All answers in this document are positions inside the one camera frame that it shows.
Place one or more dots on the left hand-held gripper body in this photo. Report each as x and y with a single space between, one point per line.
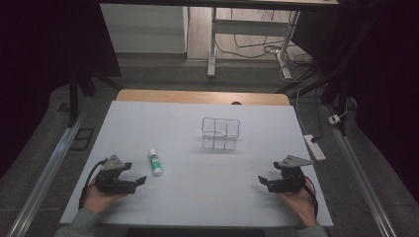
110 179

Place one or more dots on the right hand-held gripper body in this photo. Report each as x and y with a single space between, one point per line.
291 179

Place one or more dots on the person's left hand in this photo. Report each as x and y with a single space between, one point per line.
99 199

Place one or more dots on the person's right hand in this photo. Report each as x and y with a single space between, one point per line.
299 204

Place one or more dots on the white and green glue stick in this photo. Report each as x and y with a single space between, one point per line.
155 161

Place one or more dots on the white power strip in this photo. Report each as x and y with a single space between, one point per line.
315 147

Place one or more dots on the white table cover sheet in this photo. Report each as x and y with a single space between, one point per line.
197 184

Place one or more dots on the clear acrylic compartment organiser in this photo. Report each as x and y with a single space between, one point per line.
220 134

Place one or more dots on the small white adapter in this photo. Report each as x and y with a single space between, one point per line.
334 119

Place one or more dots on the wooden table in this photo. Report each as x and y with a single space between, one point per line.
201 97

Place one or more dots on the dark curtain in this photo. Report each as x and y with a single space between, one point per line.
49 49
385 82

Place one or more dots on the black floor frame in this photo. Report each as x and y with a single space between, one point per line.
82 139

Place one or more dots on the aluminium floor rail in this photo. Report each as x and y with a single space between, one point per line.
360 177
44 177

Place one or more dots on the white desk frame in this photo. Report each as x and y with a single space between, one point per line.
250 27

